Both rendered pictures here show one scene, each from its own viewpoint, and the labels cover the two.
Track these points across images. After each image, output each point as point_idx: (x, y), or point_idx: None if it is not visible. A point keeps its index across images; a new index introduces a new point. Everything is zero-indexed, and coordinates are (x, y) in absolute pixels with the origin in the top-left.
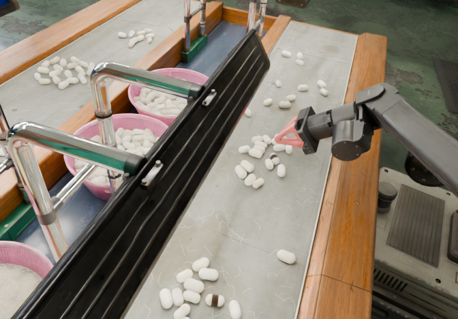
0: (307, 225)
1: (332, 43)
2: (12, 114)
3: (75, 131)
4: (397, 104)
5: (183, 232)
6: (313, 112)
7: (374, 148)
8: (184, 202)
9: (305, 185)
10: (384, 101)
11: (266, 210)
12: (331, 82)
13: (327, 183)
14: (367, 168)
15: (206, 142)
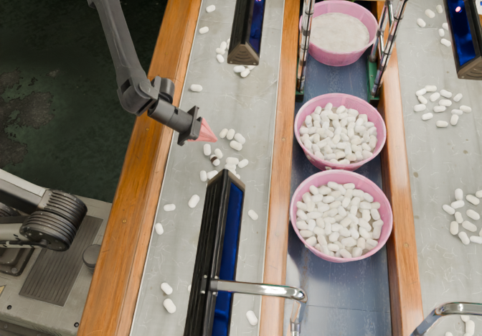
0: None
1: None
2: (460, 146)
3: (385, 129)
4: (133, 67)
5: (263, 90)
6: (186, 135)
7: (121, 191)
8: None
9: (186, 146)
10: (140, 76)
11: (213, 117)
12: (154, 327)
13: (168, 151)
14: (133, 165)
15: None
